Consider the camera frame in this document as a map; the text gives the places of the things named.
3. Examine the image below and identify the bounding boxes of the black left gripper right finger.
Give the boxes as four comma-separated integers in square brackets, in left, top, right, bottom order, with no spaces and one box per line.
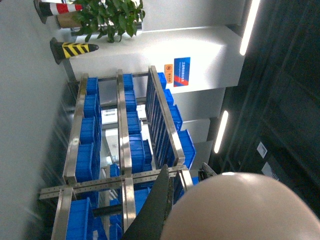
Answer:
[198,162,217,181]

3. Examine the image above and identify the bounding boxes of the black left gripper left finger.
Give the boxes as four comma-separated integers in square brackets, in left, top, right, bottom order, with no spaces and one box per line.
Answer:
[122,164,174,240]

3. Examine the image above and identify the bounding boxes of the beige plastic scoop tray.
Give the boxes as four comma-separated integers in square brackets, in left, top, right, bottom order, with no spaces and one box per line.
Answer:
[160,172,320,240]

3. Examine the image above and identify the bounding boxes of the steel flow rack shelf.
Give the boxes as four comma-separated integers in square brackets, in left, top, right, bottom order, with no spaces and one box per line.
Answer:
[39,65,193,240]

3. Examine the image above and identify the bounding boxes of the green potted plant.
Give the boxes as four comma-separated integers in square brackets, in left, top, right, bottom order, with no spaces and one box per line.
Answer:
[56,0,146,43]

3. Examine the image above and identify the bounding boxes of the yellow black traffic cone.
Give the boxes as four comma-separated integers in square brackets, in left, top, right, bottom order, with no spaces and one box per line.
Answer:
[49,37,99,65]

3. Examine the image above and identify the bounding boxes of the red white traffic cone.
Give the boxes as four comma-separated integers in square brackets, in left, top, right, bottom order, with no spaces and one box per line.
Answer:
[33,0,85,24]

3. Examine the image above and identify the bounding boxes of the blue red wall sign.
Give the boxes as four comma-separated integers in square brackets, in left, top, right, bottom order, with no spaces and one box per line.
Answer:
[173,57,191,87]

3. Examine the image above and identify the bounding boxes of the orange wall sign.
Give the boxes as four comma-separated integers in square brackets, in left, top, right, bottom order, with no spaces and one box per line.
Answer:
[164,64,174,84]

